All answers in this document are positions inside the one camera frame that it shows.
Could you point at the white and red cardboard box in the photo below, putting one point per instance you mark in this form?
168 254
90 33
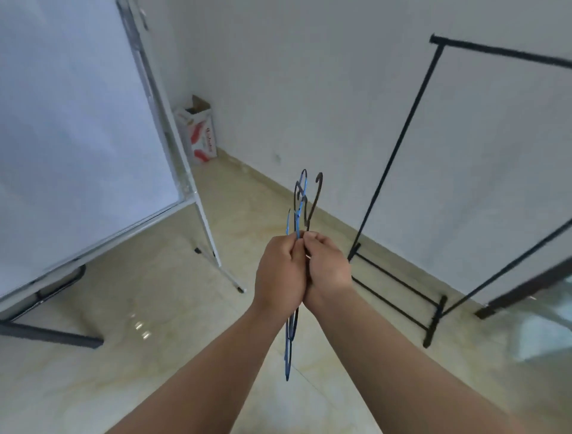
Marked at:
199 134

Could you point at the person's right forearm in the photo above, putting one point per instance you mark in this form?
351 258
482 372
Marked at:
393 371

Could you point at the black clothes hanger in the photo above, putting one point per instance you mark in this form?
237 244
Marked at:
314 201
298 190

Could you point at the person's right hand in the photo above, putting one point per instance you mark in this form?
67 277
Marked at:
328 272

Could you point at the black metal clothes rack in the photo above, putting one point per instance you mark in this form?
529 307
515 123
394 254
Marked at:
402 134

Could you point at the blue clothes hanger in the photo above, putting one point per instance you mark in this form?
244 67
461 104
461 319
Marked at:
301 210
287 353

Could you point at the person's left forearm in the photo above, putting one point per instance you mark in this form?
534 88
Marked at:
214 375

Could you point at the whiteboard on white stand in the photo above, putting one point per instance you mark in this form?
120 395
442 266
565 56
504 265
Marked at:
76 134

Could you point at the person's right fingers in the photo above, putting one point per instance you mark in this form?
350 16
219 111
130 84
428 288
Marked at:
313 246

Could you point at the person's left hand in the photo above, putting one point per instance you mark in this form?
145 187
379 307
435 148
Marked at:
277 272

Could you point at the dark grey metal base bar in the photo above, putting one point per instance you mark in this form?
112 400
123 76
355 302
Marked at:
49 335

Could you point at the person's left fingers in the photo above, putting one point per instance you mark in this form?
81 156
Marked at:
296 250

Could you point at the dark-framed glass table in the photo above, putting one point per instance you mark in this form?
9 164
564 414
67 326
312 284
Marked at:
527 288

